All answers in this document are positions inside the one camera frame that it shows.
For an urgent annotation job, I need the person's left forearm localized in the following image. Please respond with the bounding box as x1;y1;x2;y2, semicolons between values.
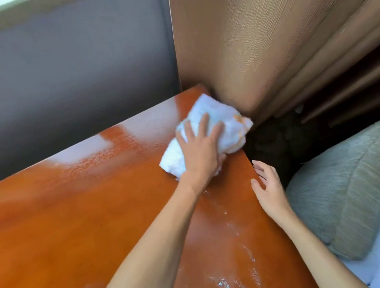
66;174;230;288

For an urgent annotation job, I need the person's left hand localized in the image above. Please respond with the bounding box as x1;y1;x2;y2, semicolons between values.
169;110;235;198

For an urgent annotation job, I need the white cleaning cloth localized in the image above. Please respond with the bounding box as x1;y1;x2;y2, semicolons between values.
150;87;261;184

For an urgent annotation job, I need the person's right hand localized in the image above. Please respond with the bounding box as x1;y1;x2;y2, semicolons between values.
247;155;297;229

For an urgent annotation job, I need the brown ribbed curtain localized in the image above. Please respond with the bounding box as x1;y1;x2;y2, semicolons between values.
168;0;380;150

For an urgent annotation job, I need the person's right forearm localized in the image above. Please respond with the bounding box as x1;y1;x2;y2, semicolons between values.
276;201;371;288

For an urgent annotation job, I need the grey-green woven pillow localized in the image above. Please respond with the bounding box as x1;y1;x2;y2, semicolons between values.
276;110;380;270

